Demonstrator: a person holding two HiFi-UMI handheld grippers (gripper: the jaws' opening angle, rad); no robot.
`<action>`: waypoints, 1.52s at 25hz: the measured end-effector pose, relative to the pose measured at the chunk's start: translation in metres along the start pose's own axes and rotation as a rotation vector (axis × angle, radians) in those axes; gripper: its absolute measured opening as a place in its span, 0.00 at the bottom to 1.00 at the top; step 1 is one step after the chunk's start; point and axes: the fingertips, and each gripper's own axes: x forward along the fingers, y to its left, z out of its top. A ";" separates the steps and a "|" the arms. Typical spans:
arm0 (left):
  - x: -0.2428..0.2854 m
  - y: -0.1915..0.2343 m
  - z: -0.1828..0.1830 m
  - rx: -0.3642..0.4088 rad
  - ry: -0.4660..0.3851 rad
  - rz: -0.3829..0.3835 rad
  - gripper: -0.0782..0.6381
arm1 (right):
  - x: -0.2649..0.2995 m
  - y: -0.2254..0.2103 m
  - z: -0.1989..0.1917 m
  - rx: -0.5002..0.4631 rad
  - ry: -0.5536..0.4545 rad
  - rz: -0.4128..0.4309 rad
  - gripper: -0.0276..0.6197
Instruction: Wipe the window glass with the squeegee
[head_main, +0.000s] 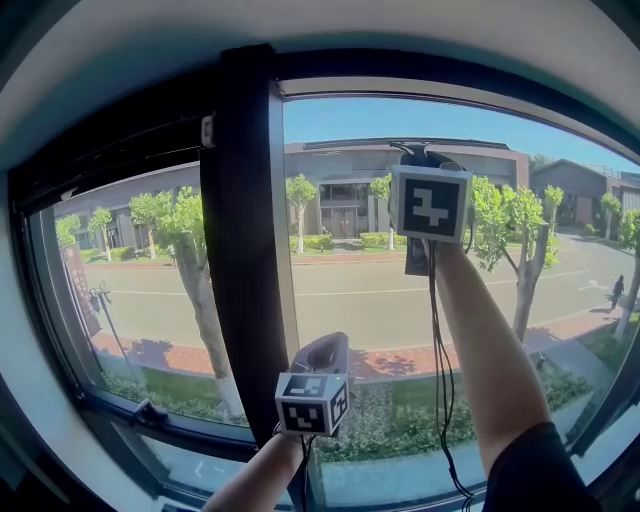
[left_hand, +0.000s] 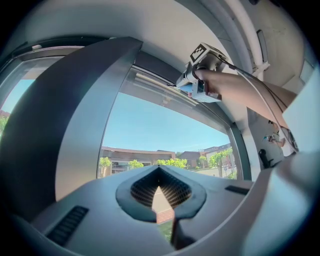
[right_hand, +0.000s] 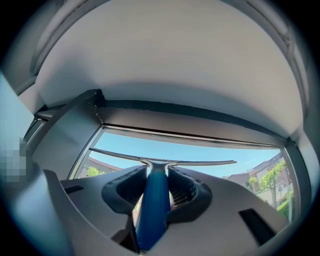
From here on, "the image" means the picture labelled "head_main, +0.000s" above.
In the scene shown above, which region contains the large window glass pane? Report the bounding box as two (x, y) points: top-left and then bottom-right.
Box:
(282, 96), (640, 504)

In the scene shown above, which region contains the green shrub bed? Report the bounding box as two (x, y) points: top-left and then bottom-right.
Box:
(99, 349), (596, 464)

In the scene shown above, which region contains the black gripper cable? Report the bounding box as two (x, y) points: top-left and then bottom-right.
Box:
(427, 239), (476, 501)
(297, 434), (316, 512)

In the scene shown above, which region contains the black window handle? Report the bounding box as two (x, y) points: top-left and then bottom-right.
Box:
(128, 398), (169, 426)

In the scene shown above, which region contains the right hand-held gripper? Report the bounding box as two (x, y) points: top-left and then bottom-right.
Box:
(387, 151), (475, 277)

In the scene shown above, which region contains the black street lamp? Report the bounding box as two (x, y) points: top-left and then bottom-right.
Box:
(88, 285), (136, 381)

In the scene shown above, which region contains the row of green street trees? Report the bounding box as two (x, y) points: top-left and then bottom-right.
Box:
(54, 172), (640, 426)

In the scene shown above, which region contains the squeegee with blue handle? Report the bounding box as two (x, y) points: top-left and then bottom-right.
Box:
(304, 139), (507, 157)

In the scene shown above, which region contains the person's left forearm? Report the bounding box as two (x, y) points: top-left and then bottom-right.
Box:
(202, 432), (306, 512)

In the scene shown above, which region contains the dark brown gabled building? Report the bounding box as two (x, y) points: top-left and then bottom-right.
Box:
(529, 158), (640, 231)

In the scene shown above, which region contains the white window sill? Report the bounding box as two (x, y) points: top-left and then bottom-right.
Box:
(0, 319), (640, 512)

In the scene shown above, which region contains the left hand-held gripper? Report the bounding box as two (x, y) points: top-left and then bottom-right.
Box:
(273, 332), (351, 438)

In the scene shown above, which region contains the person's black shirt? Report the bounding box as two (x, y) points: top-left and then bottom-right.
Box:
(482, 422), (604, 512)

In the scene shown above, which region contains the long grey building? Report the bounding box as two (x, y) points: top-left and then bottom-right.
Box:
(52, 138), (531, 251)

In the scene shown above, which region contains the large red signboard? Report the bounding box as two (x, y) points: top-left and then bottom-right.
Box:
(59, 243), (104, 337)

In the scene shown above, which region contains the person's right forearm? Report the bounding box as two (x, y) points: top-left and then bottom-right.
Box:
(429, 240), (551, 481)

